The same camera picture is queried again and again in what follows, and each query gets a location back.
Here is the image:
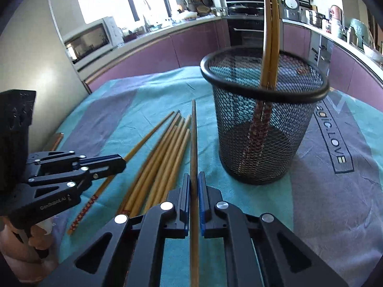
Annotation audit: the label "stainless steel pot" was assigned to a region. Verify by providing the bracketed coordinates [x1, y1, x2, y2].
[305, 10, 325, 26]

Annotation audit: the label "white microwave oven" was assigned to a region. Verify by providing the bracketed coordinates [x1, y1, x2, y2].
[62, 16, 124, 66]

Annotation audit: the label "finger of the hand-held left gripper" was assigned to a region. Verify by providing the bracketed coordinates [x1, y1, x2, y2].
[26, 150, 122, 168]
[6, 156, 127, 228]

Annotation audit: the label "purple kitchen cabinets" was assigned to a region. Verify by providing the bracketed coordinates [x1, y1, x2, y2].
[85, 18, 383, 120]

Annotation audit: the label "teal mesh food cover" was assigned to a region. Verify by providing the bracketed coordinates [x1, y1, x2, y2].
[348, 18, 375, 51]

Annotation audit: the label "teal and grey tablecloth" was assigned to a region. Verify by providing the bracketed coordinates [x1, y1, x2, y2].
[48, 66, 383, 287]

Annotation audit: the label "black built-in oven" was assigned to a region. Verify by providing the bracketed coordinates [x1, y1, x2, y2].
[227, 17, 284, 48]

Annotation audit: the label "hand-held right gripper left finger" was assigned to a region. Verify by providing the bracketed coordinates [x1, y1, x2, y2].
[39, 173, 191, 287]

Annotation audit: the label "person's left hand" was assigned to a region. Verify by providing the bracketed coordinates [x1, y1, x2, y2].
[0, 217, 57, 279]

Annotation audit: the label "bunch of bamboo chopsticks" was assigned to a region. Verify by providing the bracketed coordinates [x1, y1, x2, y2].
[115, 112, 192, 216]

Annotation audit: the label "pink kettle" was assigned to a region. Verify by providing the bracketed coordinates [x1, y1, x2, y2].
[330, 5, 343, 22]

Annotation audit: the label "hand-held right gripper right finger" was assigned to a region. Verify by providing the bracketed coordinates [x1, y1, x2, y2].
[198, 171, 349, 287]

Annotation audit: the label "bamboo chopstick with patterned end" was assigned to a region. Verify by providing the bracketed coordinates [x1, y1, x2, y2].
[66, 110, 175, 235]
[189, 99, 200, 287]
[247, 0, 282, 169]
[239, 0, 271, 172]

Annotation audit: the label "black mesh utensil holder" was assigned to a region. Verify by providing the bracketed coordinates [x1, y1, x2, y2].
[200, 47, 330, 185]

